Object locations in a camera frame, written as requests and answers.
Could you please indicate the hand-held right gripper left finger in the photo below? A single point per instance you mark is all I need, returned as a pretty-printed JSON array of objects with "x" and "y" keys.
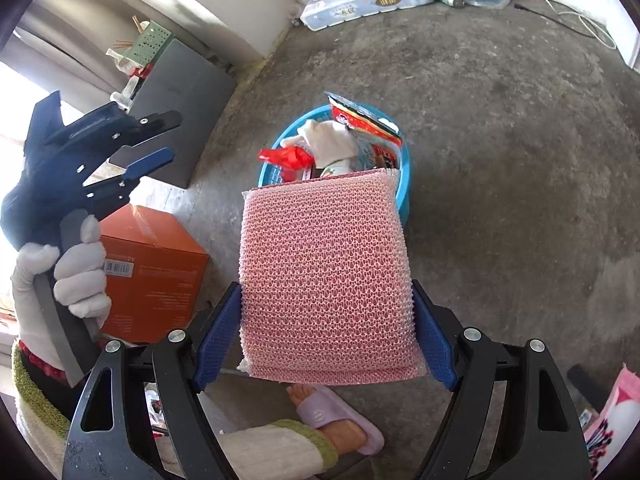
[{"x": 220, "y": 340}]

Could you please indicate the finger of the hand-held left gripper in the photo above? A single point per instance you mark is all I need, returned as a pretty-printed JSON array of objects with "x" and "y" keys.
[
  {"x": 150, "y": 162},
  {"x": 160, "y": 120}
]

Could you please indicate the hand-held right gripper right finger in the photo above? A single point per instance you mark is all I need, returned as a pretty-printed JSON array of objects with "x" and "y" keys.
[{"x": 435, "y": 345}]

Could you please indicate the pink mesh sponge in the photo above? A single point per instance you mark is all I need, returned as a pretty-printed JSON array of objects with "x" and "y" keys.
[{"x": 325, "y": 280}]

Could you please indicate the red wrapper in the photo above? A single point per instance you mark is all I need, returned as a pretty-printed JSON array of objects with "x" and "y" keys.
[{"x": 287, "y": 157}]

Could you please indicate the blue plastic basket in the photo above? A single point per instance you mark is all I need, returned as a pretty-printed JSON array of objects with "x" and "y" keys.
[{"x": 406, "y": 185}]

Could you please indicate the white cloth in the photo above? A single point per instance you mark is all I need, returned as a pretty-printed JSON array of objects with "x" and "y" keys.
[{"x": 325, "y": 140}]

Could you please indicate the clear red snack bag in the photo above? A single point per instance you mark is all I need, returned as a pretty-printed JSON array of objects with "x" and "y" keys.
[{"x": 360, "y": 120}]

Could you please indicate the person's left forearm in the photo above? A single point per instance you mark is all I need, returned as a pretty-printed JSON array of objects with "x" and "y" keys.
[{"x": 37, "y": 410}]

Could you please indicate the person's left hand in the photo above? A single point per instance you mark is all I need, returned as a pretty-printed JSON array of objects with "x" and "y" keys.
[{"x": 80, "y": 275}]

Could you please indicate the dark cabinet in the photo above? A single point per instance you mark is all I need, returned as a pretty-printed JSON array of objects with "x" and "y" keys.
[{"x": 190, "y": 90}]

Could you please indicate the green perforated basket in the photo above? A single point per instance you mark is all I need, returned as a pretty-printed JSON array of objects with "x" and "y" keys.
[{"x": 150, "y": 42}]

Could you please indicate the orange box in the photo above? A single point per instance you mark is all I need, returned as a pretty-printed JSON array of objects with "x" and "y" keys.
[{"x": 160, "y": 270}]

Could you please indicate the white fuzzy pajamas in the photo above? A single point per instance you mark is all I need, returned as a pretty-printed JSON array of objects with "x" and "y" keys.
[{"x": 270, "y": 450}]

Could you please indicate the grey curtain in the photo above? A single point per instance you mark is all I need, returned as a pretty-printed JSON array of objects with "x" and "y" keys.
[{"x": 65, "y": 45}]

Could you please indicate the person's foot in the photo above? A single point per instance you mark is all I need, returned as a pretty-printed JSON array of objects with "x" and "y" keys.
[{"x": 345, "y": 435}]

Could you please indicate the purple slipper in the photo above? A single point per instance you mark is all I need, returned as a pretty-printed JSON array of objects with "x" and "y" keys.
[{"x": 325, "y": 412}]

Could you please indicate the pink floral box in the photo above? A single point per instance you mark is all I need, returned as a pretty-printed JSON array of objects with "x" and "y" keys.
[{"x": 617, "y": 420}]

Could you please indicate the toilet paper pack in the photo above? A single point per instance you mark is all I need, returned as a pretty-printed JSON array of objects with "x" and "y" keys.
[{"x": 360, "y": 2}]

